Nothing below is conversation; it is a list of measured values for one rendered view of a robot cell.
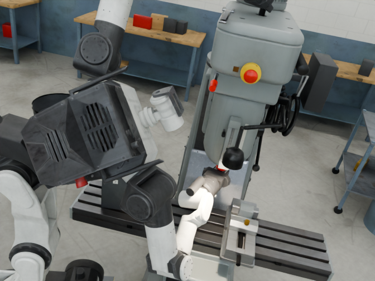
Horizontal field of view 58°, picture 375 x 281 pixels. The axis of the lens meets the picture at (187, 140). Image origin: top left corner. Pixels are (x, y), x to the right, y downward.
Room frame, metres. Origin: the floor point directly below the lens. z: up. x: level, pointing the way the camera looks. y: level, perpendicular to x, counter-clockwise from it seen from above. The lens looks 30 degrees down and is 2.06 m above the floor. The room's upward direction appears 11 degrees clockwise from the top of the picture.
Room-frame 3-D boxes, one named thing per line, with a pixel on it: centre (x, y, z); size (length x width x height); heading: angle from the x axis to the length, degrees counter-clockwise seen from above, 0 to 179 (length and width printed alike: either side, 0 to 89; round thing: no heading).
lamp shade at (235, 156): (0.97, -0.16, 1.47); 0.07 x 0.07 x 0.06
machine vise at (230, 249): (1.16, -0.32, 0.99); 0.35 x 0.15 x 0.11; 174
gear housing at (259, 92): (1.24, -0.17, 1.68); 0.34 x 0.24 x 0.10; 176
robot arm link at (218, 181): (1.11, -0.13, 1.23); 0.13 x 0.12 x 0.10; 67
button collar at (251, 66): (0.97, -0.15, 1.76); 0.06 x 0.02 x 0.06; 86
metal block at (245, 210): (1.19, -0.32, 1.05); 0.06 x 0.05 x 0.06; 84
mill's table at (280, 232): (1.20, -0.14, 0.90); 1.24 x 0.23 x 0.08; 86
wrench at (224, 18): (1.05, -0.04, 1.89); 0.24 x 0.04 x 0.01; 175
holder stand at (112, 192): (1.23, 0.24, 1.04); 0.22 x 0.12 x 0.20; 97
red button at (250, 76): (0.95, -0.14, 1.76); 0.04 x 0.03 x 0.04; 86
